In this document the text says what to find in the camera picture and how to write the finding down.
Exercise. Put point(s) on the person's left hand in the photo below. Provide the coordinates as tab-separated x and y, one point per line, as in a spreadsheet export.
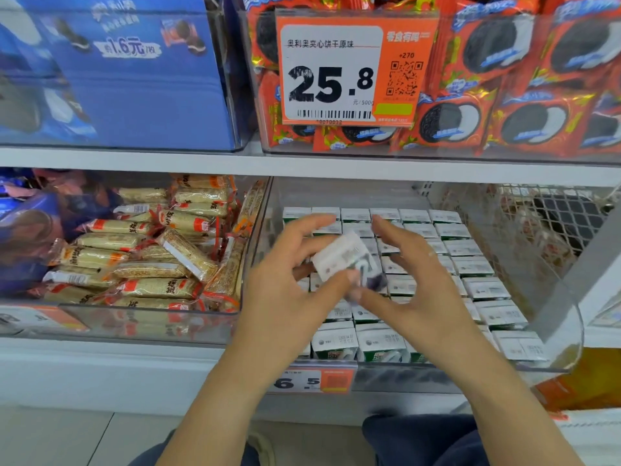
281	320

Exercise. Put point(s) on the person's right hand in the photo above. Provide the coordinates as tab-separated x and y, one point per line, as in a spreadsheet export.
432	305

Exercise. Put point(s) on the rows of white juice cartons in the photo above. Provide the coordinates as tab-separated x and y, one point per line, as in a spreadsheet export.
505	305

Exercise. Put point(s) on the blueberry juice carton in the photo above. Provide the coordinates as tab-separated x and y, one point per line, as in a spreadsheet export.
342	257

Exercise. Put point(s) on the person's left forearm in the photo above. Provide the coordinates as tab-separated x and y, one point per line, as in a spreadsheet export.
233	422

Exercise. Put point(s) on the person's left white shoe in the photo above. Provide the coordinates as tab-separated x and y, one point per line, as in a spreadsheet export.
262	449

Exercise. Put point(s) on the person's blue jeans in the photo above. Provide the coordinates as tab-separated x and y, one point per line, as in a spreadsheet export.
427	441

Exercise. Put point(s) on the small orange price tag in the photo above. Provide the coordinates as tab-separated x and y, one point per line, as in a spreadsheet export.
315	380

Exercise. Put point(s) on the clear plastic display bin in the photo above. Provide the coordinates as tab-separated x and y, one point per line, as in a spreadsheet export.
543	349
126	325

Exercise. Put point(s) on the pile of yellow wafer bars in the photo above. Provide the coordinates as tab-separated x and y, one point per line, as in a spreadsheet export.
145	257

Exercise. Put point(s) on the yellow orange snack packet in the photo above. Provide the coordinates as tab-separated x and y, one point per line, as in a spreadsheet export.
587	383

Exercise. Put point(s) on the faded orange price tag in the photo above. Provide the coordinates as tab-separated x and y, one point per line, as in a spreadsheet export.
39	318

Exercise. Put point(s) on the large white orange price tag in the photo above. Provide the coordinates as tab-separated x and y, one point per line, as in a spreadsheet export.
330	77

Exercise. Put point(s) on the stack of red cookie packets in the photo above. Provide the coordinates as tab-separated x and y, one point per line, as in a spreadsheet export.
543	82

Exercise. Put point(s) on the blue cardboard display box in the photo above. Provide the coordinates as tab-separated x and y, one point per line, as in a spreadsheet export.
145	102

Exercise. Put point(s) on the pile of blue snack packets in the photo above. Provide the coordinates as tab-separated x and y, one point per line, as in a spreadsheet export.
29	237

